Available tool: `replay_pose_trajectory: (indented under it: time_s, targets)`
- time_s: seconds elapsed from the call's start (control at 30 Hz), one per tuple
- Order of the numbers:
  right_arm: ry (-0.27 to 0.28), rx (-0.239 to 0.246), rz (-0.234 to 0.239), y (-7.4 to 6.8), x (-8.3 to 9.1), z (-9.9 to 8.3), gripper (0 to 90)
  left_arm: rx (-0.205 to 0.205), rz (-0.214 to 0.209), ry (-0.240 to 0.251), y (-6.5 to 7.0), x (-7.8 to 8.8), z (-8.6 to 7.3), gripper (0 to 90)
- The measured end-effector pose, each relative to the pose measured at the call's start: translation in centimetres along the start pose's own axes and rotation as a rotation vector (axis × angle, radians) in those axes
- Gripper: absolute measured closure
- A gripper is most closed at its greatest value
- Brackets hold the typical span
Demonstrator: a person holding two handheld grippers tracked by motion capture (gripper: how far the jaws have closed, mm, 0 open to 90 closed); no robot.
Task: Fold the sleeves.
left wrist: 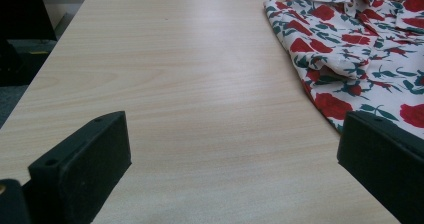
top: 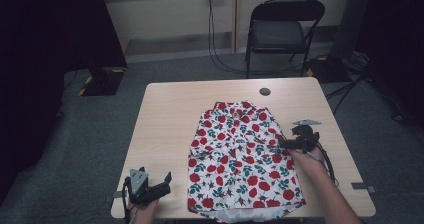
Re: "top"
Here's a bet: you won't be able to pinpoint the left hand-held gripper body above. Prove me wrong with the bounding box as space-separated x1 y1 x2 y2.
124 168 172 207

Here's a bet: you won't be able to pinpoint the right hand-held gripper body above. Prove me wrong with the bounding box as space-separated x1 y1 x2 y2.
290 118 322 154

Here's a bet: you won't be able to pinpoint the white shirt with red flowers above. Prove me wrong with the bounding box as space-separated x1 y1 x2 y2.
187 100 307 224

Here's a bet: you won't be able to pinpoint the person's right hand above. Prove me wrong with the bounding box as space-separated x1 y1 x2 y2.
287 146 327 176

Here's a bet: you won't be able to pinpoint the person's left hand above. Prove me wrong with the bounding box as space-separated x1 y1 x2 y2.
128 199 161 224

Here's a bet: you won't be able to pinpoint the black stand base yellow stripes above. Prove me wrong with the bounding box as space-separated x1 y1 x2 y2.
78 66 128 97
304 55 353 84

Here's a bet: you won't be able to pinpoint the black folding chair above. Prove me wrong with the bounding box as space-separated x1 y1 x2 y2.
244 0 326 80

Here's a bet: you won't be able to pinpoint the grey curtain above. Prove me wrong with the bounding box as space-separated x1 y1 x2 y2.
329 0 372 59

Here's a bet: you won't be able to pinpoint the dark curtain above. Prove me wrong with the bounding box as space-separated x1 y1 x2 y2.
0 0 129 206
354 0 424 127

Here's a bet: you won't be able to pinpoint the left hand-held gripper cable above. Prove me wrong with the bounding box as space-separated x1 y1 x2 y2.
121 178 135 224

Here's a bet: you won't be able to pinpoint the hand-held gripper cable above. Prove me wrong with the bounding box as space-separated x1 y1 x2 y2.
313 139 340 187
121 178 135 224

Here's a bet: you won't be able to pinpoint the right hand-held gripper cable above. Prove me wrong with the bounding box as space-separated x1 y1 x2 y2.
313 139 340 187

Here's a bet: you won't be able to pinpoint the black floor cable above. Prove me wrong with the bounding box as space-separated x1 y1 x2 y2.
325 73 368 116

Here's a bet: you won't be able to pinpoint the coiled cable bundle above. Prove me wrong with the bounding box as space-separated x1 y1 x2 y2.
345 50 371 74

